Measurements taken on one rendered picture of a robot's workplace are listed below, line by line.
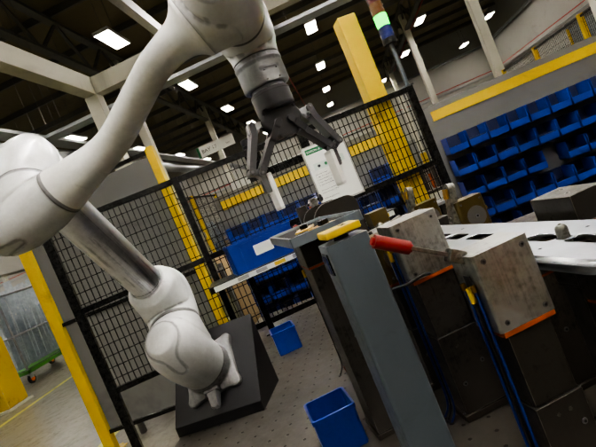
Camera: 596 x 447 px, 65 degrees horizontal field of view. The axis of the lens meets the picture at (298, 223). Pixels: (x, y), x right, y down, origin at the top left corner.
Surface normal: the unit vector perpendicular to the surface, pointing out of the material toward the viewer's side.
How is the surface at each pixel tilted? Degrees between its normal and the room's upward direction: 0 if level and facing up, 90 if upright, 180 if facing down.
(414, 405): 90
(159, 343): 52
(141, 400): 90
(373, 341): 90
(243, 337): 47
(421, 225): 90
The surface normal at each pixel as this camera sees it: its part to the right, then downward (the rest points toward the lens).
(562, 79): -0.11, 0.09
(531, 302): 0.15, -0.02
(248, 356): -0.38, -0.54
